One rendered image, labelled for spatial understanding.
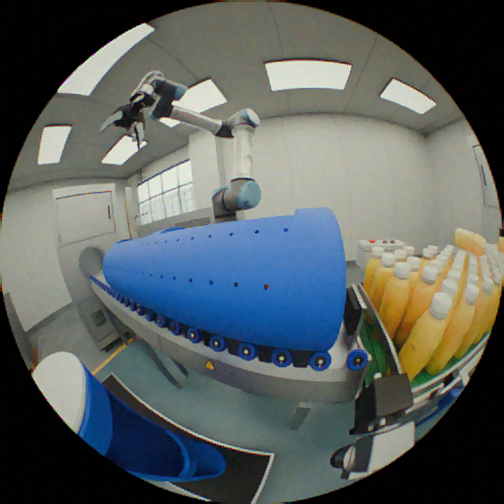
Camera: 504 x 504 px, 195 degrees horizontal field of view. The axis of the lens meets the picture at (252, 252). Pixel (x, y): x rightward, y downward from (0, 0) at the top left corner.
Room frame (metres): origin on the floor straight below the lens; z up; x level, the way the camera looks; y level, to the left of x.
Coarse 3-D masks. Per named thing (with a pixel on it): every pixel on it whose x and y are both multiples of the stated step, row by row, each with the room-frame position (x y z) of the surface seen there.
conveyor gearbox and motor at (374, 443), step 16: (384, 432) -0.05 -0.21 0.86; (400, 432) -0.08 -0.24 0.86; (352, 448) -0.06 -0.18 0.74; (368, 448) -0.07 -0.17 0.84; (384, 448) -0.09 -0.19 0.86; (400, 448) -0.13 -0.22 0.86; (336, 464) -0.11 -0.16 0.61; (352, 464) -0.11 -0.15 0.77; (368, 464) -0.11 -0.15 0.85; (384, 464) -0.14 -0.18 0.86
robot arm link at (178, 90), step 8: (168, 80) 0.37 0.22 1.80; (160, 88) 0.37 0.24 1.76; (168, 88) 0.39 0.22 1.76; (176, 88) 0.40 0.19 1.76; (184, 88) 0.43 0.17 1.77; (160, 96) 0.42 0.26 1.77; (168, 96) 0.42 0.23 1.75; (176, 96) 0.43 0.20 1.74; (160, 104) 0.45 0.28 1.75; (168, 104) 0.47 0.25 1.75
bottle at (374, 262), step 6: (372, 258) 0.33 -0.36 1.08; (378, 258) 0.31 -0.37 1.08; (372, 264) 0.32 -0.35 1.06; (378, 264) 0.31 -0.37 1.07; (366, 270) 0.34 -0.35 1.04; (372, 270) 0.31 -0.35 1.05; (366, 276) 0.33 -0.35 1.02; (372, 276) 0.31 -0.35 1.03; (366, 282) 0.33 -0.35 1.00; (372, 282) 0.31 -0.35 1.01; (366, 288) 0.32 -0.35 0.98
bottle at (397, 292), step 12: (396, 276) 0.19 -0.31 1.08; (408, 276) 0.17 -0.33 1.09; (396, 288) 0.18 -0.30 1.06; (408, 288) 0.16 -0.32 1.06; (384, 300) 0.20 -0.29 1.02; (396, 300) 0.17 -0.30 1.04; (408, 300) 0.16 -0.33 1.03; (384, 312) 0.19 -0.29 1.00; (396, 312) 0.16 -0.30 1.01; (384, 324) 0.18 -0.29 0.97; (396, 324) 0.16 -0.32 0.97; (372, 336) 0.20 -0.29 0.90
